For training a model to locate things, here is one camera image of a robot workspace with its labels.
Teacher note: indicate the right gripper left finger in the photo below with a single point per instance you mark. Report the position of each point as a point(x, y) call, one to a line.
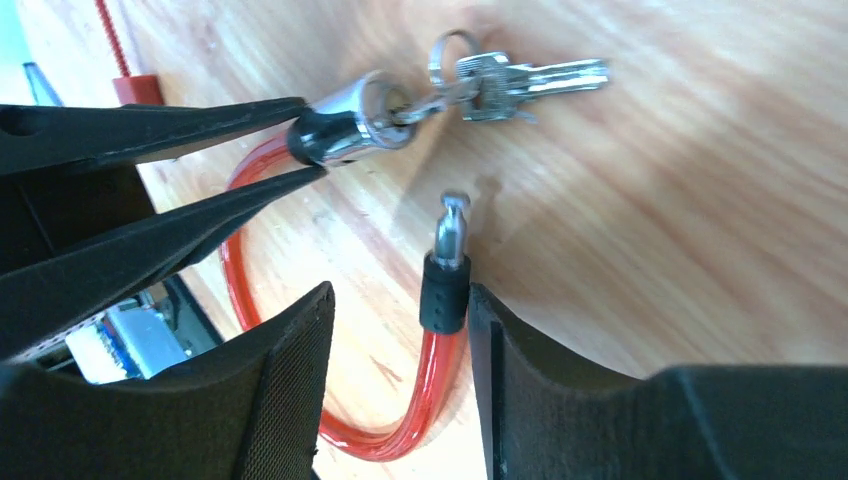
point(247, 409)

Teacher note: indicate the silver key with ring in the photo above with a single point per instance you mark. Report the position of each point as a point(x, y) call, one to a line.
point(488, 86)

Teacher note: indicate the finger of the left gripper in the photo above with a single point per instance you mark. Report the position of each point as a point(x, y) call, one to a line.
point(76, 139)
point(44, 299)

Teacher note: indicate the red cable lock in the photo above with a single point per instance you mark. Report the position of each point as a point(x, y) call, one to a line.
point(377, 113)

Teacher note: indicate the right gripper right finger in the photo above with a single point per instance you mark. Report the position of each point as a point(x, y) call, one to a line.
point(547, 412)

